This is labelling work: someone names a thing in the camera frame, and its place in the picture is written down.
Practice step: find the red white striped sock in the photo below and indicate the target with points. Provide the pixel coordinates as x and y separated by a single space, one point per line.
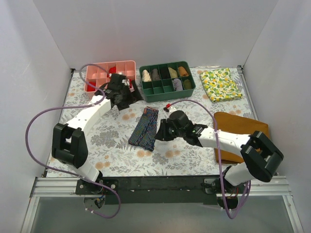
131 84

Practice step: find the black rolled underwear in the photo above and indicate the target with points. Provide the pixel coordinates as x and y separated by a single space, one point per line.
164 72

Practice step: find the navy striped underwear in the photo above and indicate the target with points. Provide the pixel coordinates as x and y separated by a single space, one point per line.
145 131

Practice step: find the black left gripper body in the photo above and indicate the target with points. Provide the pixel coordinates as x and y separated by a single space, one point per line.
127 94

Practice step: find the green divided organizer box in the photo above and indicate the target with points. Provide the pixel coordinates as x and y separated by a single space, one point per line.
163 89

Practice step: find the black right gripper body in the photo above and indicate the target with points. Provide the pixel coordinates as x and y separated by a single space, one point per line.
164 129

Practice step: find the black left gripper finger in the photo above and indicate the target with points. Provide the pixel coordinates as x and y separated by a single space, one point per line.
136 93
125 100

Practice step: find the red rolled sock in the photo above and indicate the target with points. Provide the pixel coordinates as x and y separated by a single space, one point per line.
91 87
112 70

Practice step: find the orange brown rolled underwear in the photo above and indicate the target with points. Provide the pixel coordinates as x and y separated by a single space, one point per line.
183 72

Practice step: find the pink divided organizer box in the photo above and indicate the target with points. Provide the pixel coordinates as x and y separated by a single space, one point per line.
97 75

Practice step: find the grey striped rolled underwear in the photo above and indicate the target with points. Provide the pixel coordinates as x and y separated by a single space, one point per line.
177 84

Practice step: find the red rolled sock bottom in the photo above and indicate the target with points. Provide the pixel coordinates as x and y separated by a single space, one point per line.
91 87

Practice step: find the aluminium frame rail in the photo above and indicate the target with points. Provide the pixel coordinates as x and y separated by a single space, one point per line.
66 187

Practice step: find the beige yellow rolled underwear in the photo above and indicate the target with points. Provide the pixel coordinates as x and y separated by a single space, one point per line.
173 73

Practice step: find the olive green rolled underwear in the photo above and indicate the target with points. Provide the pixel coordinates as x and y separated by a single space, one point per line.
187 84

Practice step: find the cream rolled underwear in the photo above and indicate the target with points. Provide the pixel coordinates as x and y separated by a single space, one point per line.
146 76

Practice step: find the mustard brown folded cloth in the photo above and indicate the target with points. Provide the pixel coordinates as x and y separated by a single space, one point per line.
240 125

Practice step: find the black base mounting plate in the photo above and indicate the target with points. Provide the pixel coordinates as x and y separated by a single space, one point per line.
203 189

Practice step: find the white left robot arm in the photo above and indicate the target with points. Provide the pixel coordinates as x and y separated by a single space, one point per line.
69 140

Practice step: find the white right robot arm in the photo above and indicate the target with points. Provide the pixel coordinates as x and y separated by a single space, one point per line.
261 158

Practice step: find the red rolled sock top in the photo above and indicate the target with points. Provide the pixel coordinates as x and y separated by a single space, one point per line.
112 70

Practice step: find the lemon print folded cloth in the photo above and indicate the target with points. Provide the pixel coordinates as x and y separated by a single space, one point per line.
219 86

